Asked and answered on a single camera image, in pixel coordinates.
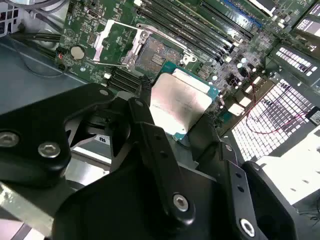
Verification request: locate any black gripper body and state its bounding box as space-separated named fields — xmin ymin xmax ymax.
xmin=51 ymin=163 xmax=235 ymax=240

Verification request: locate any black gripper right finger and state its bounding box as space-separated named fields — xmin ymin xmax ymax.
xmin=189 ymin=116 xmax=305 ymax=240

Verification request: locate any silver CPU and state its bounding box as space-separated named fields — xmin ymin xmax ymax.
xmin=149 ymin=60 xmax=221 ymax=141

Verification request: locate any wire locking lever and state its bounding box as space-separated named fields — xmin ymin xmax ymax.
xmin=136 ymin=22 xmax=192 ymax=56

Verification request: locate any metal socket cover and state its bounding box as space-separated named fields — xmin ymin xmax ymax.
xmin=92 ymin=19 xmax=149 ymax=69

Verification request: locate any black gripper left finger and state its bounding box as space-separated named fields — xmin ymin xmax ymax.
xmin=0 ymin=83 xmax=196 ymax=226

